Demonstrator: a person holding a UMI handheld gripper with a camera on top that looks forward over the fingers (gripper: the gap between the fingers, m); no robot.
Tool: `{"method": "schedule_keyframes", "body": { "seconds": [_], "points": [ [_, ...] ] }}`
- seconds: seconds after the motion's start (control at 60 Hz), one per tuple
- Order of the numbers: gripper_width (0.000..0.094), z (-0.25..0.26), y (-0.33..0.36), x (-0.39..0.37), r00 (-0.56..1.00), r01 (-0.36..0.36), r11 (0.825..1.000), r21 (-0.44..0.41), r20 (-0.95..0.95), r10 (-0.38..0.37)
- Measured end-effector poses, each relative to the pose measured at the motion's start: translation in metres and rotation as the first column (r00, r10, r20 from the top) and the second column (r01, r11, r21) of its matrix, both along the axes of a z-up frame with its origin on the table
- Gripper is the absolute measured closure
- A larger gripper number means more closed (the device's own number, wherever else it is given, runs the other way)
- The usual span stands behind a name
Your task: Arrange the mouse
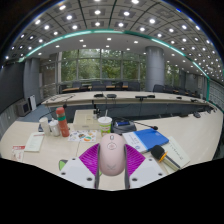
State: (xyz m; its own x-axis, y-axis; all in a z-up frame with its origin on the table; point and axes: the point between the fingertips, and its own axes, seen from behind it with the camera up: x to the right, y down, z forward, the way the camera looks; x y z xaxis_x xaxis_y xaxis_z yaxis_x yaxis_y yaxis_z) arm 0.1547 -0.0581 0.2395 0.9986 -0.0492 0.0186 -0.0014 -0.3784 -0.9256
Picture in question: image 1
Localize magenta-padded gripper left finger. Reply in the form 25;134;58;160
59;143;101;190

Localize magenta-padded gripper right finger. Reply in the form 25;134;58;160
123;143;168;190

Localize pink computer mouse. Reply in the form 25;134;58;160
98;133;127;177

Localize blue and white book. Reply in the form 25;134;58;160
121;128;170;154

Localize colourful sticker sheet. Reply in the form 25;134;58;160
67;129;98;143

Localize pale green booklet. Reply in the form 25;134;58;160
159;135;191;169

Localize black gooseneck microphone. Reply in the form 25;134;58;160
133;120;159;131

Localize black conference desk unit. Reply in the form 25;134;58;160
112;119;138;135

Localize white lidded jar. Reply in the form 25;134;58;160
48;118;61;137

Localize red bottle with green band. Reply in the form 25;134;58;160
55;106;71;138

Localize beige cardboard box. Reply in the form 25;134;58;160
72;109;101;131

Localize green-printed cup with straw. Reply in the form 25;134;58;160
97;116;113;138

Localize white paper cup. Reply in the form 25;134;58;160
38;116;52;136

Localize red and white leaflet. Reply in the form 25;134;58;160
10;144;26;163

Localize long curved conference desk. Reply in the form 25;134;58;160
41;90;215;118

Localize dark office chairs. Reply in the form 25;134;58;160
70;79;203;98

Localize grey boxy floor unit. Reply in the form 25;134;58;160
15;99;32;118

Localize ceiling lights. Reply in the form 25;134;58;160
3;0;224;71

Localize handheld microphone with orange ring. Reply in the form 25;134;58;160
150;144;182;170

